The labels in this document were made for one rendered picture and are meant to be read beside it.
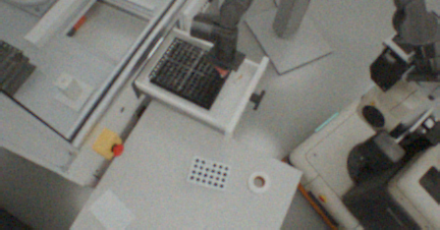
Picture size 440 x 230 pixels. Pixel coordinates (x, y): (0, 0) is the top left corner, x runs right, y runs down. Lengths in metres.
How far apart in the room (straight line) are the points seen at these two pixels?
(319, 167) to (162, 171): 0.87
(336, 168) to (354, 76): 0.84
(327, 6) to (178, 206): 2.01
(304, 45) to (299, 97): 0.40
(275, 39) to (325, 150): 0.91
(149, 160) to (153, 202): 0.14
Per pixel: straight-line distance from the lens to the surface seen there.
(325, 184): 1.60
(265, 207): 1.01
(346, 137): 1.71
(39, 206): 1.99
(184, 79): 0.97
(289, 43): 2.19
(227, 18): 0.77
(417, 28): 0.78
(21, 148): 0.71
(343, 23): 2.52
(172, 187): 1.01
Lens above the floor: 1.75
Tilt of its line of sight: 66 degrees down
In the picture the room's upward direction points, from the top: 7 degrees clockwise
